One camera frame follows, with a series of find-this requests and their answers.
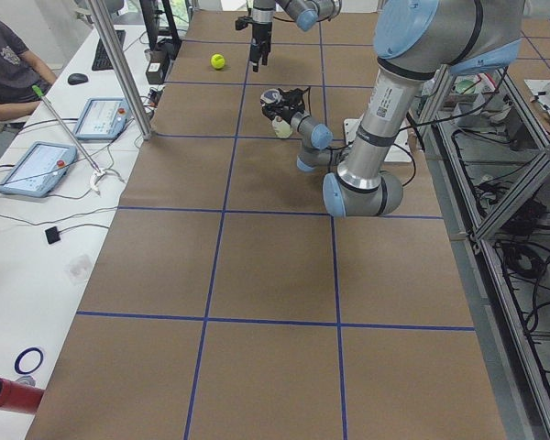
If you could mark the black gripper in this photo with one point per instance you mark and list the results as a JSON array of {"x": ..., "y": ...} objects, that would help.
[
  {"x": 259, "y": 33},
  {"x": 279, "y": 111}
]

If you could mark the white blue tennis ball can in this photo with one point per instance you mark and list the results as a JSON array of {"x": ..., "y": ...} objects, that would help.
[{"x": 273, "y": 103}]

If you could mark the Roland Garros tennis ball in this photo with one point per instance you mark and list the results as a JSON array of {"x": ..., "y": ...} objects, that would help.
[{"x": 218, "y": 61}]

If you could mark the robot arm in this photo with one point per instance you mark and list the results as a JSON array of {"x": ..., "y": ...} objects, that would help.
[
  {"x": 412, "y": 40},
  {"x": 303, "y": 13}
]

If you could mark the black box with label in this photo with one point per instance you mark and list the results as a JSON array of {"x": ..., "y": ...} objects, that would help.
[{"x": 158, "y": 65}]

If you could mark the black monitor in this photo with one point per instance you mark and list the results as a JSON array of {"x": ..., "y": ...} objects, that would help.
[{"x": 151, "y": 12}]

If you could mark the upper teach pendant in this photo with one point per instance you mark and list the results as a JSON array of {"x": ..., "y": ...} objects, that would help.
[{"x": 102, "y": 119}]

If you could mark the teach pendant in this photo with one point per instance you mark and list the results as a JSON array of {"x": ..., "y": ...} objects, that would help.
[
  {"x": 39, "y": 170},
  {"x": 102, "y": 119}
]

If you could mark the black computer mouse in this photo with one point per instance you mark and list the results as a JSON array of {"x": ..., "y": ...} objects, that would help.
[{"x": 77, "y": 78}]

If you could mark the metal rod green tip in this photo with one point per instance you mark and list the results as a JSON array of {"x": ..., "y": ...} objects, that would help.
[{"x": 98, "y": 172}]

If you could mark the seated person grey shirt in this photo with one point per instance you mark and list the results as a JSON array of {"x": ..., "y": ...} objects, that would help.
[{"x": 20, "y": 71}]

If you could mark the lower teach pendant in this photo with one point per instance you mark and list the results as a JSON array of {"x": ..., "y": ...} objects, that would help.
[{"x": 39, "y": 170}]

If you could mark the small black square pad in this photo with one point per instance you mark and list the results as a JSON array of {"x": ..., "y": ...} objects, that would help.
[{"x": 53, "y": 235}]

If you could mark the red cylinder background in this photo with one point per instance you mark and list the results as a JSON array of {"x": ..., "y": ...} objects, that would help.
[{"x": 17, "y": 397}]

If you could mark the aluminium frame post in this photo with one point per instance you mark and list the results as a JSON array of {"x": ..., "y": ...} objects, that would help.
[{"x": 105, "y": 28}]

